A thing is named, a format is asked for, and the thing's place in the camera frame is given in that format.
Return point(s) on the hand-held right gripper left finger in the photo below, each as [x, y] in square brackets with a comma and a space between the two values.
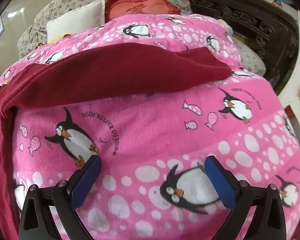
[85, 182]

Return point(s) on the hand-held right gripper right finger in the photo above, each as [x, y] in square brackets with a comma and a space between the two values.
[220, 182]

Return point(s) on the dark red garment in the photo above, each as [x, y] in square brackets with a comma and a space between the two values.
[115, 75]

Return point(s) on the pink penguin print blanket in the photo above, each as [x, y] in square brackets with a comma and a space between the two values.
[152, 130]

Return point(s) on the yellow and red cloth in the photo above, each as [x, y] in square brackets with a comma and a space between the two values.
[66, 35]

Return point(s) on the white pillow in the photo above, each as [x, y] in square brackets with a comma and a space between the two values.
[77, 17]

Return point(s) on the grey floral quilt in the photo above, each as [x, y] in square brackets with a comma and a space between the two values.
[65, 2]

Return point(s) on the red heart-shaped cushion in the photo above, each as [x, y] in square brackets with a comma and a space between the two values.
[140, 8]

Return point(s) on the small blue and red toy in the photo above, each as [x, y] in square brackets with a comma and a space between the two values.
[277, 2]

